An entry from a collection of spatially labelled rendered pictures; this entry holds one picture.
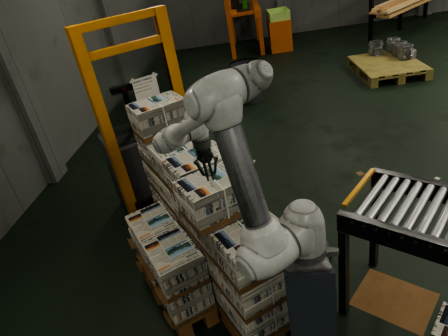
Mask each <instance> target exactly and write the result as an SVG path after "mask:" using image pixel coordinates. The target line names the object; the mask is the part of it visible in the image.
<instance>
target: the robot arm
mask: <svg viewBox="0 0 448 336"><path fill-rule="evenodd" d="M272 79H273V68H272V66H271V65H270V64H269V63H268V62H266V61H265V60H261V59H259V60H254V61H251V62H249V63H248V64H246V63H245V64H242V65H238V66H235V67H231V68H228V69H223V70H220V71H216V72H214V73H212V74H209V75H207V76H205V77H202V78H201V79H199V80H198V81H196V82H194V84H192V86H190V88H188V90H187V91H186V93H185V94H184V98H183V103H184V107H185V113H184V119H183V120H182V121H181V122H179V123H174V124H171V125H170V126H167V127H166V128H164V129H162V130H161V131H160V132H158V133H157V134H156V135H155V136H154V138H153V140H152V144H153V147H154V149H155V150H156V152H158V153H160V154H167V153H170V152H173V151H175V150H177V149H179V148H181V147H182V146H184V145H185V144H186V143H188V142H190V141H192V144H193V147H194V149H195V150H196V153H197V158H196V159H194V160H193V163H194V164H195V165H196V166H197V168H198V169H199V171H200V173H201V174H202V176H206V178H207V181H209V182H210V185H211V187H214V185H213V180H214V174H216V171H217V160H218V155H214V154H212V152H211V147H210V146H211V141H210V137H209V130H210V131H211V132H213V134H214V137H215V140H216V143H217V146H218V149H219V152H220V155H221V158H222V160H223V164H224V166H225V170H226V172H227V175H228V178H229V181H230V184H231V187H232V189H233V192H234V195H235V198H236V201H237V204H238V207H239V210H240V213H241V216H242V219H243V222H244V224H243V226H242V228H241V231H240V247H239V248H238V249H237V252H236V256H235V259H236V261H235V262H236V266H237V268H238V270H239V271H240V272H241V274H242V275H243V276H244V277H245V278H246V279H248V280H252V281H261V280H265V279H268V278H270V277H273V276H275V275H276V274H278V273H280V272H281V271H282V270H284V269H286V273H287V274H294V273H302V272H314V271H325V272H330V271H332V265H331V264H330V262H329V257H334V256H337V255H339V248H336V247H327V246H326V244H327V242H326V230H325V220H324V217H323V214H322V212H321V210H320V208H319V207H318V206H316V204H314V202H312V201H311V200H308V199H297V200H295V201H293V202H291V203H290V204H288V206H287V207H286V208H285V210H284V212H283V215H282V216H281V217H280V219H279V220H277V219H276V218H274V217H272V216H270V213H269V210H268V207H267V203H266V200H265V197H264V194H263V190H262V188H261V184H260V182H259V178H258V175H257V172H256V169H255V165H254V162H253V159H252V156H251V152H250V150H249V146H248V144H247V140H246V137H245V134H244V131H243V127H242V124H241V122H242V118H243V105H244V104H246V103H247V102H249V101H250V100H252V99H254V98H256V97H257V96H258V95H260V94H261V93H262V92H264V91H265V90H266V89H267V88H268V86H269V85H270V84H271V82H272ZM212 158H213V159H214V171H213V170H212V166H211V160H212ZM199 161H200V162H201V163H202V164H203V167H204V170H205V172H204V171H203V169H202V168H201V166H200V164H199ZM206 163H208V166H209V170H210V173H208V171H207V166H206Z"/></svg>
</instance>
